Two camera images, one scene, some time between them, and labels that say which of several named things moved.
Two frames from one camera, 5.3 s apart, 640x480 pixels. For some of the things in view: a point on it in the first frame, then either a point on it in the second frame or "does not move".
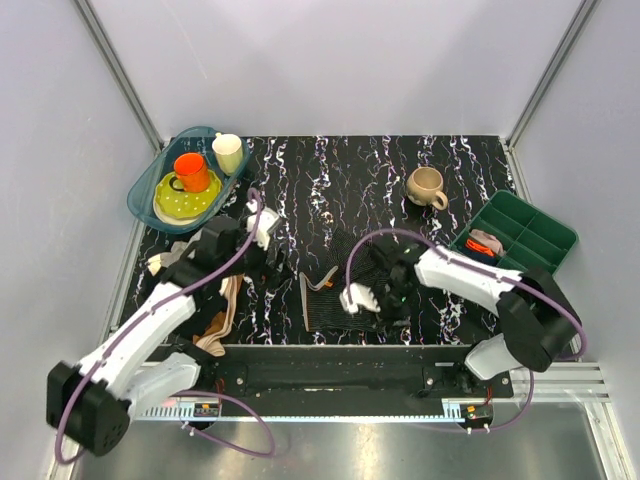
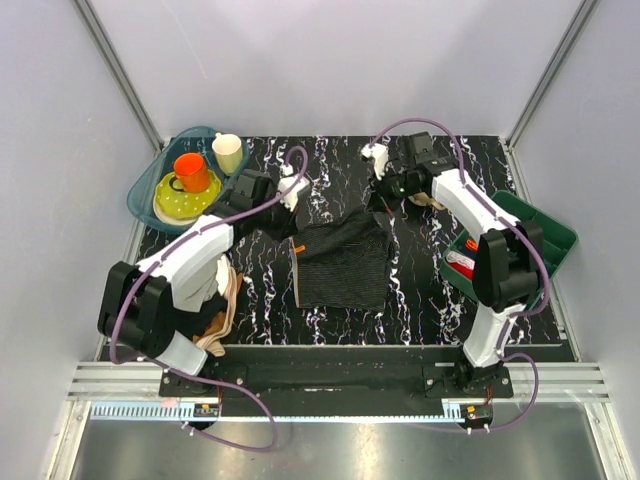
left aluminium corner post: x=117 y=70 does not move
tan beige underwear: x=211 y=340 does not move
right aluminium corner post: x=566 y=43 does not move
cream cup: x=228 y=149 does not move
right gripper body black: x=394 y=301 to x=392 y=188
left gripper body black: x=259 y=270 to x=275 y=220
